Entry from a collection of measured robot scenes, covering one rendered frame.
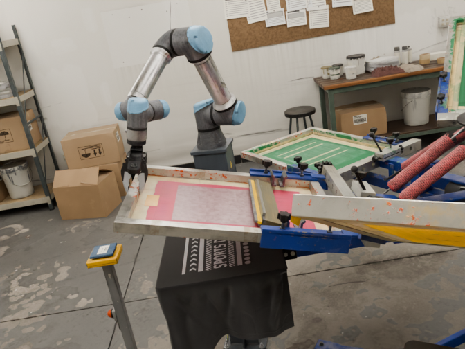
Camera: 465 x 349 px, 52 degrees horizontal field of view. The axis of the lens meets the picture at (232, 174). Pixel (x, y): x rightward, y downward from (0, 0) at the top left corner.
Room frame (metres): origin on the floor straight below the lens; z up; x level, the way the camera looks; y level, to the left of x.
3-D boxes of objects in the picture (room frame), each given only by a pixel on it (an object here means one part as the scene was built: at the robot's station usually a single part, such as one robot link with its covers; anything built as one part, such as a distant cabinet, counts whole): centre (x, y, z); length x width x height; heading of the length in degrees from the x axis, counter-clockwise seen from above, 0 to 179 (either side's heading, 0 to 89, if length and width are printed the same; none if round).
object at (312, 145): (2.49, -0.59, 1.05); 1.08 x 0.61 x 0.23; 29
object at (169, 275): (1.72, 0.10, 0.95); 0.48 x 0.44 x 0.01; 89
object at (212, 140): (2.35, 0.08, 1.25); 0.15 x 0.15 x 0.10
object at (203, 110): (2.35, 0.07, 1.37); 0.13 x 0.12 x 0.14; 57
